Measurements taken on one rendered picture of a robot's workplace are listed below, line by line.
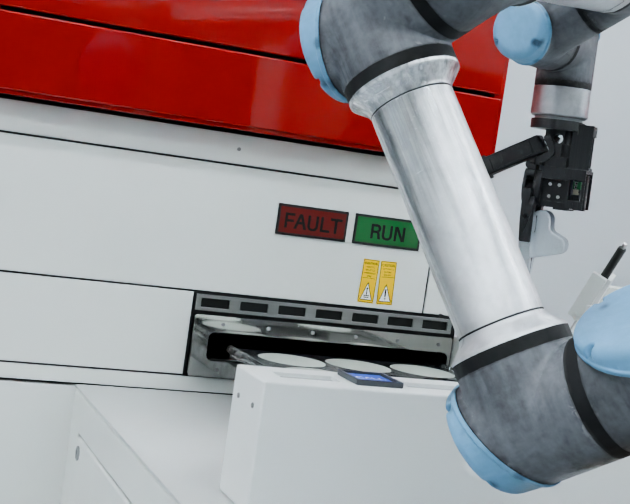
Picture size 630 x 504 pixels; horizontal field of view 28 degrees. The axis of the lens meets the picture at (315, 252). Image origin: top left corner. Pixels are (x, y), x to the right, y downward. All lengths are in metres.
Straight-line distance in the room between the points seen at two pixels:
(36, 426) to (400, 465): 0.70
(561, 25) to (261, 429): 0.63
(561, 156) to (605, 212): 2.32
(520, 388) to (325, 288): 0.88
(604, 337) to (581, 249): 2.89
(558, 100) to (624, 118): 2.36
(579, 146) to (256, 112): 0.48
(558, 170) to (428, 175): 0.51
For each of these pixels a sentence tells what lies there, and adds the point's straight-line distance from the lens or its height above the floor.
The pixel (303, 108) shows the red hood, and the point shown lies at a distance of 1.89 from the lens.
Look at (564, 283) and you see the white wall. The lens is 3.96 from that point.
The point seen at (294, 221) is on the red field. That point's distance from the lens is 1.94.
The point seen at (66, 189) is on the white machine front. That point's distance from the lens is 1.85.
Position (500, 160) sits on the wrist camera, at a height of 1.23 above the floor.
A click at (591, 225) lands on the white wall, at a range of 3.98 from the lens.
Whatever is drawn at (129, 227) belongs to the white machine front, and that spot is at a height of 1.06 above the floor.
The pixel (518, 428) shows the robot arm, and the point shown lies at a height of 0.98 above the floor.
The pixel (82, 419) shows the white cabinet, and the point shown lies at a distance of 1.82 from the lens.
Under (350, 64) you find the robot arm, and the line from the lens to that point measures 1.22.
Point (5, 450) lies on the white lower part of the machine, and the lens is 1.90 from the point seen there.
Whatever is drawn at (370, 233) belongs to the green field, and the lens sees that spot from 1.99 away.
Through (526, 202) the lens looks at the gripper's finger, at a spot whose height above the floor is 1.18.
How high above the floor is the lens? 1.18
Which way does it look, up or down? 4 degrees down
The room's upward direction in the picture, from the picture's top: 8 degrees clockwise
